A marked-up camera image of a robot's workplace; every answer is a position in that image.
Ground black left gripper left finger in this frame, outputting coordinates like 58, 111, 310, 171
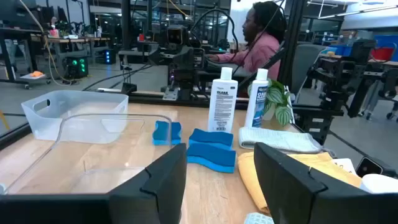
108, 142, 188, 224

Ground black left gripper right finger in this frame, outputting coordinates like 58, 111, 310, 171
253, 142, 371, 224

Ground light grey waffle towel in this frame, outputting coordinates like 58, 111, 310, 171
244, 212, 275, 224
238, 126, 323, 154

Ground orange folded towel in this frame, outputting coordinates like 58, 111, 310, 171
237, 151, 363, 215

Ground white handwritten paper tag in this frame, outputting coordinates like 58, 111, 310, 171
331, 157, 358, 175

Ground person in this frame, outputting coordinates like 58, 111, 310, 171
205, 1, 289, 82

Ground black computer blue lights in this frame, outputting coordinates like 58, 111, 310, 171
103, 49, 117, 65

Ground clear curved plastic tray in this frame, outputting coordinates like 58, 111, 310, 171
4, 113, 174, 195

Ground striped-leaf potted plant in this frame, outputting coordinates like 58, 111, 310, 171
247, 79, 295, 128

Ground black computer green lights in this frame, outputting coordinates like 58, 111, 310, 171
64, 55, 90, 79

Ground wooden workbench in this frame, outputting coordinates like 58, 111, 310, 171
30, 36, 111, 65

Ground grey office chair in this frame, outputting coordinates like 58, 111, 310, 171
290, 43, 328, 105

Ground black background robot rig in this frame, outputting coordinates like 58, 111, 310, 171
306, 39, 398, 121

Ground frosted plastic bin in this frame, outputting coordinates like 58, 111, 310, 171
21, 90, 129, 144

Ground white rolling platform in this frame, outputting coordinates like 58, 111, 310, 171
19, 73, 52, 90

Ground red bin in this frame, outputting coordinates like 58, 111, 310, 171
371, 46, 395, 62

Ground black workbench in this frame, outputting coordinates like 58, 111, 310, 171
0, 27, 43, 84

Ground blue storage bin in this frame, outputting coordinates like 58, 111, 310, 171
373, 34, 398, 62

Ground black looped cable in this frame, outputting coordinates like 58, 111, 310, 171
188, 7, 239, 63

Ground black floor cable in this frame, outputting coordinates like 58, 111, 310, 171
81, 63, 156, 91

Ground black table-level camera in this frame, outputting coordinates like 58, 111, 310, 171
355, 155, 398, 180

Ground yellow cable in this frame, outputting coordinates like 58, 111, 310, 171
18, 0, 74, 87

